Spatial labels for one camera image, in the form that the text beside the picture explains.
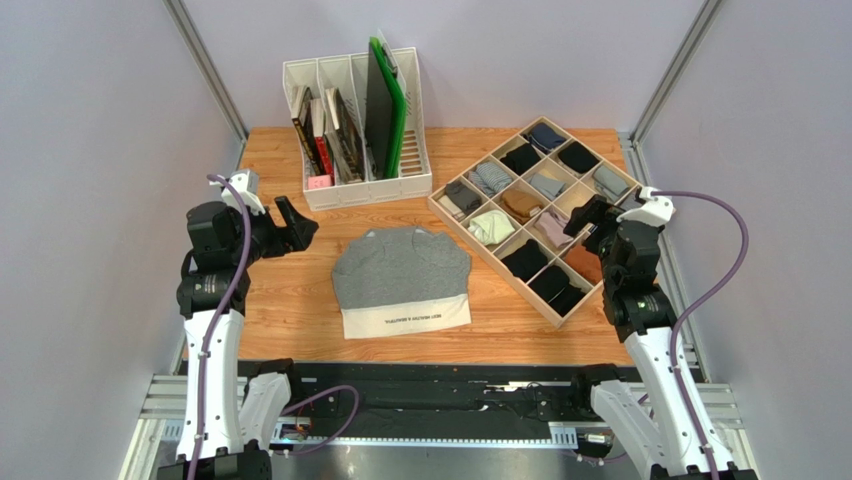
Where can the dark patterned book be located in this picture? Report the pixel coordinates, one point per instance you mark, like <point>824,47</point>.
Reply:
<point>344,139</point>

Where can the pink rolled cloth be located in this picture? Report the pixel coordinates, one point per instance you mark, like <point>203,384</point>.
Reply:
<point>551,224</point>

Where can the white file organizer rack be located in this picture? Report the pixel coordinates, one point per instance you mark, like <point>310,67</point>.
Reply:
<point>349,75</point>

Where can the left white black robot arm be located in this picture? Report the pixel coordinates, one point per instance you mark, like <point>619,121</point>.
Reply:
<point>227,431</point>

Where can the black rolled cloth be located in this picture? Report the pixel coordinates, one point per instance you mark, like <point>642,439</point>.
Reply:
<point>521,159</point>
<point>526,261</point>
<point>553,285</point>
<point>576,157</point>

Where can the pale green rolled cloth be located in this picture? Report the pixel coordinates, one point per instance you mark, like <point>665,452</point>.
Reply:
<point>491,227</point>

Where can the rust orange rolled cloth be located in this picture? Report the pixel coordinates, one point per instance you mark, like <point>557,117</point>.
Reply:
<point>585,263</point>

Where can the red book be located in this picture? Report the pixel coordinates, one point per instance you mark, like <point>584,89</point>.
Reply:
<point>318,132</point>

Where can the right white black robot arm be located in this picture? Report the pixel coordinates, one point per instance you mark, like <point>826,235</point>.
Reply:
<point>675,439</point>

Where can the grey rolled cloth right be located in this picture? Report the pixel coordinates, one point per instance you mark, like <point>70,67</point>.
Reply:
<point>609,184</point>

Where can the grey white underwear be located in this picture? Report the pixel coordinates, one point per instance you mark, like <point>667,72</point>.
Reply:
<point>401,281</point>

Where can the black rolled cloth lower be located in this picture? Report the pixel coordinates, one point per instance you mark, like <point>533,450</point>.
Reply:
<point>526,261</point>

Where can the wooden compartment organizer box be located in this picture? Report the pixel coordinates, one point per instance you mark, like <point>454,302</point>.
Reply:
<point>579,189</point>

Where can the dark grey rolled cloth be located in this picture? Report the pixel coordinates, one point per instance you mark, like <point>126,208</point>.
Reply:
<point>463,197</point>

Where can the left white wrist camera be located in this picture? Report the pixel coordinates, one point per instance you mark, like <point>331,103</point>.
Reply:
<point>245,183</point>

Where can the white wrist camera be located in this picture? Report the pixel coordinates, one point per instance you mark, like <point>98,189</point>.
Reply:
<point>245,183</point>
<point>645,205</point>

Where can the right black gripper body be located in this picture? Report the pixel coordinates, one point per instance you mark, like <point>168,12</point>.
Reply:
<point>597,222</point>

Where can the striped grey rolled cloth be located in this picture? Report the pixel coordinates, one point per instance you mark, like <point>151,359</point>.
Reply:
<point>490,178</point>

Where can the black rolled cloth top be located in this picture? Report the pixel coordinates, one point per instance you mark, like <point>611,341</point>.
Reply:
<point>521,159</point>

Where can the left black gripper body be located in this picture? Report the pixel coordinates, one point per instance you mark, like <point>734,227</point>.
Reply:
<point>265,240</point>

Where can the grey folded cloth centre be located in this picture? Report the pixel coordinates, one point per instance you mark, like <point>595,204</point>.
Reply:
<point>549,187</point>

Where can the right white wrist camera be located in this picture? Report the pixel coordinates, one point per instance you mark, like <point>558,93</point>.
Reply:
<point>645,205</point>

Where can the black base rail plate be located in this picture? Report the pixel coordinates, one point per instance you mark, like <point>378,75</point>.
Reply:
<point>435,402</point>

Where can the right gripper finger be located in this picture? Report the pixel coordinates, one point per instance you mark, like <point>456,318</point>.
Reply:
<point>594,209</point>
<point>580,217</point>

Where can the black book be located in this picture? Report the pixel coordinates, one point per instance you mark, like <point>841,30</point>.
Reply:
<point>302,121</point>

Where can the black rolled cloth bottom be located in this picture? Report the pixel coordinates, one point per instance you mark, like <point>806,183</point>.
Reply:
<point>553,285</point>

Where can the black rolled cloth right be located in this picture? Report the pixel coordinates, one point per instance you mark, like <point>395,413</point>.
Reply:
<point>576,157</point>

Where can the brown rolled cloth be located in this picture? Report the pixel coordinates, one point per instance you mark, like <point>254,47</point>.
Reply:
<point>520,205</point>

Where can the navy rolled cloth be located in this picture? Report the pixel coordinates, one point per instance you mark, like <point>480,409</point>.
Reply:
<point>545,138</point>

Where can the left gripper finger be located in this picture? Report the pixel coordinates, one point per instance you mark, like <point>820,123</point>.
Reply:
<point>299,235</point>
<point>295,221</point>

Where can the green black clipboard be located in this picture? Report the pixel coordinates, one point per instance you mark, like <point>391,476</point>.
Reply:
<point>386,111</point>

